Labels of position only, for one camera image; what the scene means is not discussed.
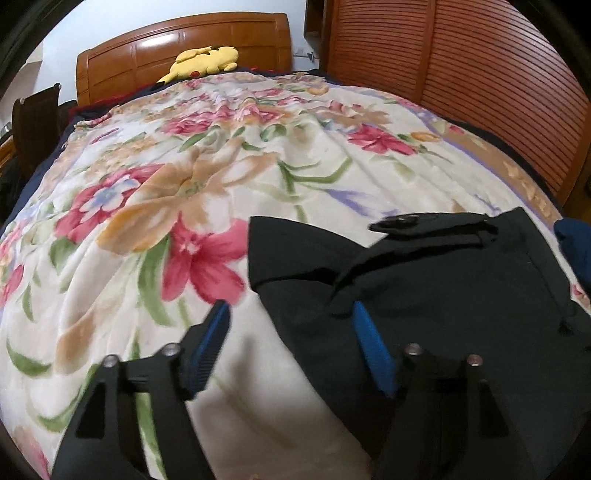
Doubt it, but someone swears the dark wooden chair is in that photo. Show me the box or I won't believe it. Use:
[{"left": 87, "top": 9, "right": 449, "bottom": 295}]
[{"left": 12, "top": 83, "right": 66, "bottom": 179}]

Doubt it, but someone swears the wooden desk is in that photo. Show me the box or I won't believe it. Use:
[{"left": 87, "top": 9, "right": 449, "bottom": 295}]
[{"left": 0, "top": 135, "right": 16, "bottom": 171}]

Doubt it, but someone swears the floral bed blanket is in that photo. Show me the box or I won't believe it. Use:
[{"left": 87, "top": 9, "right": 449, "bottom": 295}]
[{"left": 0, "top": 71, "right": 591, "bottom": 480}]

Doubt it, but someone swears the blue cloth on bed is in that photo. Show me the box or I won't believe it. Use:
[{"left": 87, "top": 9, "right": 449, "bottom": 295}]
[{"left": 554, "top": 218, "right": 591, "bottom": 285}]

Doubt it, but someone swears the wooden bed headboard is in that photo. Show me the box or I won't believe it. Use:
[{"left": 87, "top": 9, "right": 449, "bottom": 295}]
[{"left": 76, "top": 12, "right": 293, "bottom": 106}]

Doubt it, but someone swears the black double-breasted coat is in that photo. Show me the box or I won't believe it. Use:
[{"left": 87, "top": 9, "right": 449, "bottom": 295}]
[{"left": 249, "top": 208, "right": 590, "bottom": 479}]

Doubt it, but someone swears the wooden louvered wardrobe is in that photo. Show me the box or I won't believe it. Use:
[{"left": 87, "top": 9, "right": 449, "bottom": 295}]
[{"left": 304, "top": 0, "right": 590, "bottom": 220}]

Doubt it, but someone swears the yellow plush toy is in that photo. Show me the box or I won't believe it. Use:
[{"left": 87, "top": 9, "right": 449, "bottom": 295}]
[{"left": 158, "top": 46, "right": 239, "bottom": 84}]

